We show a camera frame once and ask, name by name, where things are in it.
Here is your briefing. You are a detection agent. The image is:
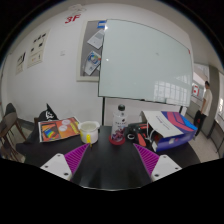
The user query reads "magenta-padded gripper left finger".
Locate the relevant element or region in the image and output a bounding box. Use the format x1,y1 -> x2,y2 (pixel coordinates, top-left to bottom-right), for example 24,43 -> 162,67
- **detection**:
40,143 -> 98,183

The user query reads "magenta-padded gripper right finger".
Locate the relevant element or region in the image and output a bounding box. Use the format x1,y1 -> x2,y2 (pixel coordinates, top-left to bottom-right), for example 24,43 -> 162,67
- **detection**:
131,143 -> 184,186

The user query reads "clear black-capped drink bottle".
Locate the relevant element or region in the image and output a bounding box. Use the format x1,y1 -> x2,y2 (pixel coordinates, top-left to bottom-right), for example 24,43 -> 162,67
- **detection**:
110,104 -> 129,144

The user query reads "red and black tool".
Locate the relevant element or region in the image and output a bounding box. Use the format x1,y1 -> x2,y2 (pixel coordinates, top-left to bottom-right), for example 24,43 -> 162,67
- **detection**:
125,122 -> 150,148

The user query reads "colourful orange booklet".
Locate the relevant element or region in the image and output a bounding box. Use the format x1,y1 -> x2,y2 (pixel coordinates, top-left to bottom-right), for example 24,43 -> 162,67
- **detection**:
38,116 -> 82,143

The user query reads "flat round red coaster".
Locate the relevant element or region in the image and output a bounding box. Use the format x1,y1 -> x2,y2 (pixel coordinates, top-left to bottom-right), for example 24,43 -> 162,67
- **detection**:
108,134 -> 127,146

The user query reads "white and blue cardboard box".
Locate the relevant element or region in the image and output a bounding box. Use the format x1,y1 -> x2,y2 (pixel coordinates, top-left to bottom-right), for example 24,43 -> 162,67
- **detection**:
139,110 -> 198,153

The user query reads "black skull flag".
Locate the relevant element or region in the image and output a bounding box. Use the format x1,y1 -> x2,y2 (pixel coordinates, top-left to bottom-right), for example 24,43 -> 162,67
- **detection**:
33,103 -> 59,123

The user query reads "dark chair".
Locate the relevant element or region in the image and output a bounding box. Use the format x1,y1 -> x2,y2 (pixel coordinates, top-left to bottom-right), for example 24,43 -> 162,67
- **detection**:
0,102 -> 28,162

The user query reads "person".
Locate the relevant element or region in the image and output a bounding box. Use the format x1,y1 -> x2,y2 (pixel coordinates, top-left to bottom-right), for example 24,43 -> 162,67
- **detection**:
193,80 -> 213,138

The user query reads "large whiteboard on stand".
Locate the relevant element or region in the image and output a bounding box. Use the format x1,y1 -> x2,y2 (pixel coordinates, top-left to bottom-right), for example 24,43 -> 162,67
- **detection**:
98,18 -> 194,126

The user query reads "red floor number sign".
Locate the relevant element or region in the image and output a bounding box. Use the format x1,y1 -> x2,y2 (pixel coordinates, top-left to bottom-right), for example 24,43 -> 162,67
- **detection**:
64,13 -> 82,25

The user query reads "white mug with yellow handle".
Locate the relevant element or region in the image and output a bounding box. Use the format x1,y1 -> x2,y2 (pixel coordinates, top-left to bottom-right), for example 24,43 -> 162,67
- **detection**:
78,120 -> 101,145

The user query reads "grey wall notice board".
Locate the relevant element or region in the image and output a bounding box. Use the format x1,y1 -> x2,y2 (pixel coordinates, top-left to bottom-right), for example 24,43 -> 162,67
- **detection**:
75,19 -> 107,83

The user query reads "small white wall poster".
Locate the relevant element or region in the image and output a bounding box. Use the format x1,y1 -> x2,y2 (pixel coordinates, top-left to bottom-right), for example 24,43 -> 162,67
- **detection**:
15,51 -> 27,75

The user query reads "large white wall poster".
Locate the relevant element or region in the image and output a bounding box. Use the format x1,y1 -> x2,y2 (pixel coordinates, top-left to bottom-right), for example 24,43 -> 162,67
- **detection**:
27,29 -> 50,69

